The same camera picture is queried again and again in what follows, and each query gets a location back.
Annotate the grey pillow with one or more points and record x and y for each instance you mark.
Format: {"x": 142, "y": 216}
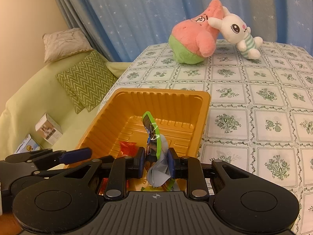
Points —
{"x": 63, "y": 44}

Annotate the blue star curtain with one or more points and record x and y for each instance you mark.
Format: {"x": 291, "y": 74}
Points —
{"x": 146, "y": 17}

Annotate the green zigzag cushion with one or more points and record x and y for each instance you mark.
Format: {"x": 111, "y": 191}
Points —
{"x": 85, "y": 80}

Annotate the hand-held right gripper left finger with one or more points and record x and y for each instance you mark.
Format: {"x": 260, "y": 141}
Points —
{"x": 140, "y": 164}

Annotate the white cardboard box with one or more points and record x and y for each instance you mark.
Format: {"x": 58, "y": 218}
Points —
{"x": 49, "y": 129}

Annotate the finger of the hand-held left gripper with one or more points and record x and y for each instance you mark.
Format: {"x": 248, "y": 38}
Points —
{"x": 49, "y": 169}
{"x": 73, "y": 156}

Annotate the orange plastic tray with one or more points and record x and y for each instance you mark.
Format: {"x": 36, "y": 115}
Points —
{"x": 146, "y": 102}

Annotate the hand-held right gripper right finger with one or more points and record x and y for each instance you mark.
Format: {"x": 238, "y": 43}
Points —
{"x": 171, "y": 164}

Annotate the white rabbit plush toy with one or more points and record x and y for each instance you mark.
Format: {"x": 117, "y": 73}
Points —
{"x": 234, "y": 29}

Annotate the light green sofa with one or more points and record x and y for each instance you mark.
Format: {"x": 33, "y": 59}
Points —
{"x": 36, "y": 98}

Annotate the small red candy packet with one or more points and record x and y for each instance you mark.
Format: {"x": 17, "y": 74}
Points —
{"x": 128, "y": 148}

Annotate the blue cardboard box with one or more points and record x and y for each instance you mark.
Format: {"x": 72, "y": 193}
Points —
{"x": 27, "y": 146}

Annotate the pink starfish plush toy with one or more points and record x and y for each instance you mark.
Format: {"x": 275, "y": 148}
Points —
{"x": 190, "y": 36}

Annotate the green snack packet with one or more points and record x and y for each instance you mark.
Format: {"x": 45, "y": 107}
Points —
{"x": 152, "y": 137}

